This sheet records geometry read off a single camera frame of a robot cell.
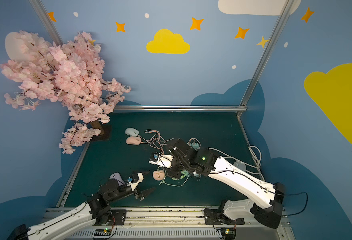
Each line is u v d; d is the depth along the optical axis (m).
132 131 1.07
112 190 0.59
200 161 0.45
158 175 0.70
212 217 0.75
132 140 1.02
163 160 0.54
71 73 0.58
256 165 0.98
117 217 0.74
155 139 1.05
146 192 0.66
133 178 0.62
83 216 0.56
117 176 0.86
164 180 0.86
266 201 0.39
